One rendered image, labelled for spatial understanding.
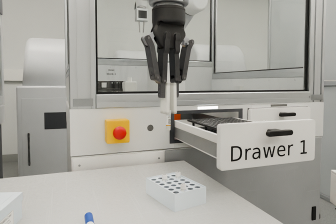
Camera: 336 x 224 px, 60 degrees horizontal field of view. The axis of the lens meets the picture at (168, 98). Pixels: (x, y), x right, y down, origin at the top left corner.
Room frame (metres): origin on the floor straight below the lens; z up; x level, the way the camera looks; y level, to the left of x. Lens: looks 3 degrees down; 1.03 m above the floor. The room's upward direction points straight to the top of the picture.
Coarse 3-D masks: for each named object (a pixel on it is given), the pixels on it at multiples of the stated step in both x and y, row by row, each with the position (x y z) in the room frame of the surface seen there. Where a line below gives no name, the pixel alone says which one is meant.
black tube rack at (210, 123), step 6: (192, 120) 0.96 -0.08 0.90; (198, 120) 0.96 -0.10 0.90; (204, 120) 0.96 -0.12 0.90; (210, 120) 0.96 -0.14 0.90; (216, 120) 0.97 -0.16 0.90; (222, 120) 0.96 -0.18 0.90; (228, 120) 0.96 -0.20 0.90; (234, 120) 0.97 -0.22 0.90; (240, 120) 0.96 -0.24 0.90; (246, 120) 0.96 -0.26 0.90; (210, 126) 0.84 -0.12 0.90; (216, 126) 0.83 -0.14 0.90; (216, 132) 0.90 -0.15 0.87
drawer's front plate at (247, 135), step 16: (224, 128) 0.68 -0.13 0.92; (240, 128) 0.69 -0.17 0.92; (256, 128) 0.71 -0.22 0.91; (272, 128) 0.72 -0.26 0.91; (288, 128) 0.74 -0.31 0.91; (304, 128) 0.76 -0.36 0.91; (224, 144) 0.68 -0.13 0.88; (240, 144) 0.69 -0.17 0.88; (256, 144) 0.71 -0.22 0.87; (272, 144) 0.72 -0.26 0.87; (288, 144) 0.74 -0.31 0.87; (224, 160) 0.68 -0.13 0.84; (240, 160) 0.69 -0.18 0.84; (256, 160) 0.71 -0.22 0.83; (272, 160) 0.72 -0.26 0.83; (288, 160) 0.74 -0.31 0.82; (304, 160) 0.76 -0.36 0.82
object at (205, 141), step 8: (176, 120) 1.01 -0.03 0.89; (184, 120) 1.03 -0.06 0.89; (248, 120) 1.01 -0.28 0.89; (176, 128) 0.98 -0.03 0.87; (184, 128) 0.92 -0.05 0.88; (192, 128) 0.86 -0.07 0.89; (200, 128) 0.83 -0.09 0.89; (176, 136) 0.98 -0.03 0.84; (184, 136) 0.91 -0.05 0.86; (192, 136) 0.86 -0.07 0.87; (200, 136) 0.81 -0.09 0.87; (208, 136) 0.77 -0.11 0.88; (216, 136) 0.73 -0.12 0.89; (192, 144) 0.86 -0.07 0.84; (200, 144) 0.81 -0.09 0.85; (208, 144) 0.76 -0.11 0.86; (208, 152) 0.76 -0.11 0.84
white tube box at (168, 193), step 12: (156, 180) 0.68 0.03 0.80; (168, 180) 0.68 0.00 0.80; (180, 180) 0.68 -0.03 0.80; (192, 180) 0.67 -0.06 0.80; (156, 192) 0.64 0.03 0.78; (168, 192) 0.60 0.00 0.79; (180, 192) 0.59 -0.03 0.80; (192, 192) 0.61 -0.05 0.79; (204, 192) 0.63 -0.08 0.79; (168, 204) 0.60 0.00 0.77; (180, 204) 0.59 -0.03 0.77; (192, 204) 0.61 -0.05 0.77
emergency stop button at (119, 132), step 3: (117, 126) 0.87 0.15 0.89; (120, 126) 0.87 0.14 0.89; (114, 129) 0.86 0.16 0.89; (117, 129) 0.86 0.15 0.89; (120, 129) 0.86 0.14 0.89; (123, 129) 0.86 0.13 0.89; (114, 132) 0.86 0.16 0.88; (117, 132) 0.86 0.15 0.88; (120, 132) 0.86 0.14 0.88; (123, 132) 0.86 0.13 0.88; (114, 135) 0.86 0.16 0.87; (117, 135) 0.86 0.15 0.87; (120, 135) 0.86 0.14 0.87; (123, 135) 0.86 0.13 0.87; (117, 138) 0.86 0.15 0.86; (120, 138) 0.86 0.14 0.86
